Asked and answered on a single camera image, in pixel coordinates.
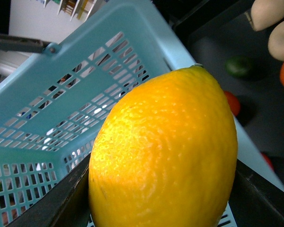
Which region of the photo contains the white pear left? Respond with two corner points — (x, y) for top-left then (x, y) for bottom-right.
(244, 0), (284, 31)

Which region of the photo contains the red pomegranate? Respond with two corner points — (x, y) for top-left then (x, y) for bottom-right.
(261, 152), (275, 172)

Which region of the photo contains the white pear front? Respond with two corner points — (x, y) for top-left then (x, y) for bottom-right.
(268, 21), (284, 61)

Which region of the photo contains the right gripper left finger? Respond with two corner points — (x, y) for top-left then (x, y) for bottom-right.
(8, 154), (90, 227)

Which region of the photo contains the teal plastic shopping basket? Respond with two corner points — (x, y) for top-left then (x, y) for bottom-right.
(0, 0), (284, 227)

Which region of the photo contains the orange persimmon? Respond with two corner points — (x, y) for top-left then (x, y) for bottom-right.
(224, 91), (241, 117)

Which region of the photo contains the dark green avocado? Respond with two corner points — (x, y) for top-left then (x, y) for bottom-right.
(225, 55), (254, 79)

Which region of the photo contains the grey basket handle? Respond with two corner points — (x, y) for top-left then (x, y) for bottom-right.
(0, 34), (50, 53)

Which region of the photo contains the white pear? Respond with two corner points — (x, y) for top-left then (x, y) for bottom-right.
(268, 21), (284, 61)
(244, 0), (284, 31)

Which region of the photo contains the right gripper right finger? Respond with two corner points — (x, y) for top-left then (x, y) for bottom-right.
(229, 160), (284, 227)

